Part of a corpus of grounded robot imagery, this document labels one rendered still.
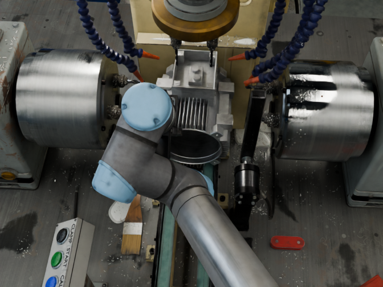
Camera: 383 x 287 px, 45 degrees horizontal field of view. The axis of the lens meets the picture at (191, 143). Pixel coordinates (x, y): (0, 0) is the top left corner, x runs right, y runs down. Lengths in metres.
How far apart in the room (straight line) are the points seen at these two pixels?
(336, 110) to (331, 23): 0.76
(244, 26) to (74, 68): 0.46
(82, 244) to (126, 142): 0.32
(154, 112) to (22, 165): 0.64
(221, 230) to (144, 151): 0.17
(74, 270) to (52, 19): 1.09
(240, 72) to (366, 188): 0.44
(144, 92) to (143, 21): 0.58
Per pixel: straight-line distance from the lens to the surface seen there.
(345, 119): 1.09
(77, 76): 1.10
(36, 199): 1.37
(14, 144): 1.21
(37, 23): 1.81
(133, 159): 0.73
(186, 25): 0.93
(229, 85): 1.16
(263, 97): 0.92
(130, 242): 1.25
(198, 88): 1.07
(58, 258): 0.97
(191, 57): 1.16
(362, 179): 1.25
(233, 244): 0.69
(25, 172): 1.31
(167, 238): 1.12
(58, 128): 1.12
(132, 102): 0.71
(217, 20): 0.94
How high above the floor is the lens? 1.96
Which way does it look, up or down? 57 degrees down
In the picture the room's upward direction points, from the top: straight up
